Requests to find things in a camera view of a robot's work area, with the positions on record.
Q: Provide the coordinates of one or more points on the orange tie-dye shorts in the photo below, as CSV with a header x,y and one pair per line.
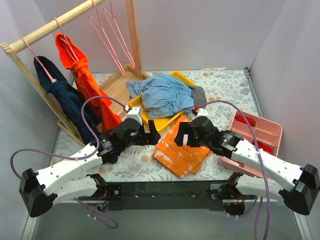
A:
x,y
180,160

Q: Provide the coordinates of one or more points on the pink hanger with navy garment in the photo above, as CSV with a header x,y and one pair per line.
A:
x,y
53,80

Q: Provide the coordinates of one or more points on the bright orange garment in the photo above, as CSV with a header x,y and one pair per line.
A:
x,y
86,83

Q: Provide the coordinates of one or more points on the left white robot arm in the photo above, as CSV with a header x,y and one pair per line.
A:
x,y
42,189

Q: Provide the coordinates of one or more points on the red cloth in organizer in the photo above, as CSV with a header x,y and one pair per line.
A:
x,y
245,120

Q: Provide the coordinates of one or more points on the navy blue garment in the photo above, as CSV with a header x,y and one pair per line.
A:
x,y
70,99

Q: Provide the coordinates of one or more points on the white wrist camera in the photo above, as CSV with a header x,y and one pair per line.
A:
x,y
133,116
199,112

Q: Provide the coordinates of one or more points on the yellow plastic tray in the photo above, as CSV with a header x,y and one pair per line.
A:
x,y
161,123

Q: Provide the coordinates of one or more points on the empty pink hanger left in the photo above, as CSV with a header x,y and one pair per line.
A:
x,y
99,28

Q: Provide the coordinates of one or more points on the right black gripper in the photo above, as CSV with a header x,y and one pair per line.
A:
x,y
187,135

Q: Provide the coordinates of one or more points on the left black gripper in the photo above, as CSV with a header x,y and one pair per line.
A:
x,y
145,133

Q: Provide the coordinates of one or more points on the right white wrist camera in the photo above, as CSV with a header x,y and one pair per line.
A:
x,y
199,112

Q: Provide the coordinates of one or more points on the light blue shorts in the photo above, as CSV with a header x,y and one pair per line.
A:
x,y
162,95

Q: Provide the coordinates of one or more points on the pink compartment organizer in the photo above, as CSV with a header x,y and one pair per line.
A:
x,y
266,131

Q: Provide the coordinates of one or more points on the empty pink hanger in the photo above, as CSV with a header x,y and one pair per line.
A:
x,y
99,28
110,16

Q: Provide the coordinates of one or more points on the grey shorts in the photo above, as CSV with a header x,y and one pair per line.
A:
x,y
198,95

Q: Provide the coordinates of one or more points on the pink hanger with orange garment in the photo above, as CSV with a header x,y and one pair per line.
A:
x,y
64,39

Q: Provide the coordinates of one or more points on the empty pink hanger right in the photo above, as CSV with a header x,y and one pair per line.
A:
x,y
110,16

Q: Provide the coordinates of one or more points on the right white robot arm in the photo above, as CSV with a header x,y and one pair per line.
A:
x,y
296,186

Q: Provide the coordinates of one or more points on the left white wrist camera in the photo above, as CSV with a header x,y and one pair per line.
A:
x,y
133,116

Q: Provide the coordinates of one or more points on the red cloth right compartment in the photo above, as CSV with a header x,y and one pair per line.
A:
x,y
264,147

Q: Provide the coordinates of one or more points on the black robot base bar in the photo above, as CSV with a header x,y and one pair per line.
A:
x,y
212,195

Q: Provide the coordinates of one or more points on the floral patterned table mat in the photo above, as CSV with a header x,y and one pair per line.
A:
x,y
136,164

